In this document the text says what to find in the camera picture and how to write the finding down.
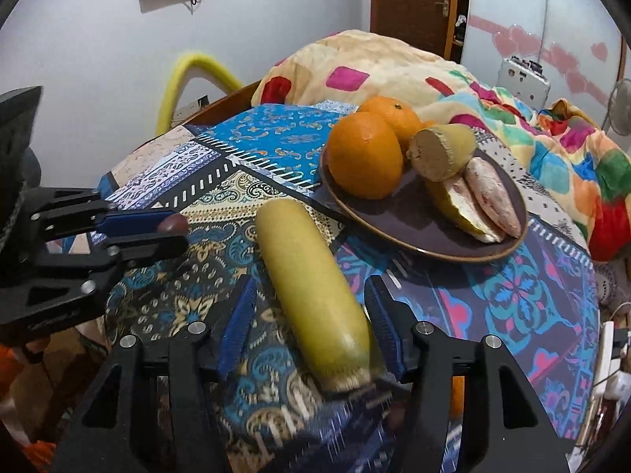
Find blue patterned patchwork cloth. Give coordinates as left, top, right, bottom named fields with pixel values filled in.
left=99, top=101, right=600, bottom=473

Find wooden bed footboard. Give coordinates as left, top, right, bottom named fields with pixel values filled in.
left=172, top=81, right=263, bottom=129

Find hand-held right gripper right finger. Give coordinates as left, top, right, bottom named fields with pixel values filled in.
left=364, top=275, right=573, bottom=473

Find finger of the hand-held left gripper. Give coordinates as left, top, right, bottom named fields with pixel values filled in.
left=30, top=187, right=173, bottom=238
left=0, top=231, right=191, bottom=342

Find purple ceramic plate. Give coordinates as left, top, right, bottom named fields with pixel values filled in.
left=319, top=123, right=530, bottom=264

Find pomelo segment with peel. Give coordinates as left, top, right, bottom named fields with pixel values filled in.
left=425, top=177, right=508, bottom=244

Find small tangerine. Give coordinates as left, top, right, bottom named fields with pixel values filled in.
left=450, top=377, right=467, bottom=417

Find colourful patchwork blanket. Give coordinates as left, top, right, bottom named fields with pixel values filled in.
left=259, top=30, right=631, bottom=263

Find yellow foam tube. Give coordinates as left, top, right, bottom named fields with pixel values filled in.
left=157, top=50, right=245, bottom=137

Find brown wooden door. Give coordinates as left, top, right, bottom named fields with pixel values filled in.
left=370, top=0, right=454, bottom=58

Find peeled pink pomelo segment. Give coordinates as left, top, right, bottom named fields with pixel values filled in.
left=464, top=156, right=523, bottom=238

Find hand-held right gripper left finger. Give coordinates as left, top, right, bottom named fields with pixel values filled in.
left=49, top=275, right=259, bottom=473

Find large orange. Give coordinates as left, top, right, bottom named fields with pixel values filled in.
left=328, top=111, right=405, bottom=201
left=357, top=96, right=425, bottom=156

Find orange cloth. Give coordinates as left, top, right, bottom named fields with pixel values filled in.
left=0, top=345, right=56, bottom=460

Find white power strip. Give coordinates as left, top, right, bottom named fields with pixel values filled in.
left=598, top=320, right=631, bottom=401

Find standing electric fan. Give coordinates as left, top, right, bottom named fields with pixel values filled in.
left=605, top=78, right=631, bottom=137

